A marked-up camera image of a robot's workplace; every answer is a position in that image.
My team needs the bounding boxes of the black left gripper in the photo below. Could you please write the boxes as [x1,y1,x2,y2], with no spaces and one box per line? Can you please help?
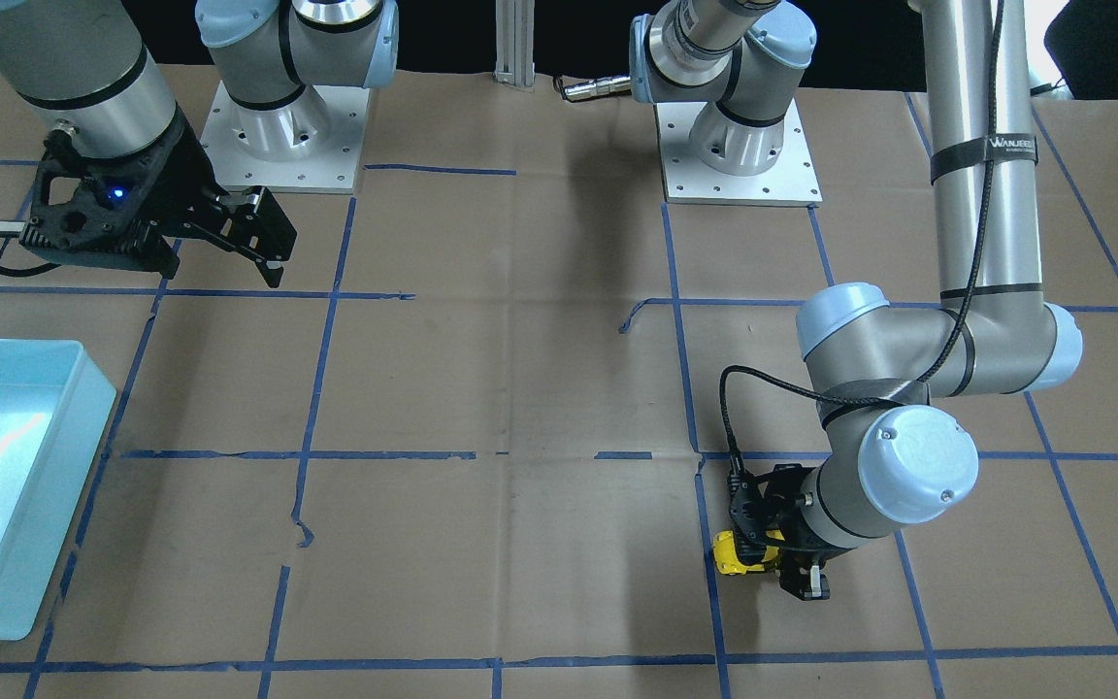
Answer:
[729,464,836,601]

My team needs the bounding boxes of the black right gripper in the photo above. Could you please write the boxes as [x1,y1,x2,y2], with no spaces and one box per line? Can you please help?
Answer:
[19,108,297,290]

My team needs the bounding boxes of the yellow toy beetle car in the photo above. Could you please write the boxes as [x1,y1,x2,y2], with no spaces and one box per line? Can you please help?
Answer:
[711,530,781,576]

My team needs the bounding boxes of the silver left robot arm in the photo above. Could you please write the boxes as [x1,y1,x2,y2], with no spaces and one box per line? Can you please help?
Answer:
[711,1,1083,601]

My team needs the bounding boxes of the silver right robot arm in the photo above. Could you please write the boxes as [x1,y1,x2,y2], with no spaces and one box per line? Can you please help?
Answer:
[0,1,400,289]

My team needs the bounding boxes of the brown paper table cover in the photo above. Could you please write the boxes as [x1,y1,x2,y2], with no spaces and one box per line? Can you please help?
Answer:
[0,74,1118,698]

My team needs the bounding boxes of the light blue plastic bin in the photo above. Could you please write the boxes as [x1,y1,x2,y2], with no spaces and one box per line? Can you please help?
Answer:
[0,338,116,641]

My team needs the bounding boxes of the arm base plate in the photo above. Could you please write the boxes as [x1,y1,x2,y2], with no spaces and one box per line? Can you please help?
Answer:
[201,83,376,195]
[655,102,824,207]

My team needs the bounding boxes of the aluminium frame post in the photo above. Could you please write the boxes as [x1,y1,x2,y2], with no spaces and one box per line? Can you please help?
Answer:
[493,0,536,91]

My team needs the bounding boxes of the silver cable connector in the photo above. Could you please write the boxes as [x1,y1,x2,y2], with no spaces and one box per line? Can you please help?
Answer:
[553,75,633,103]

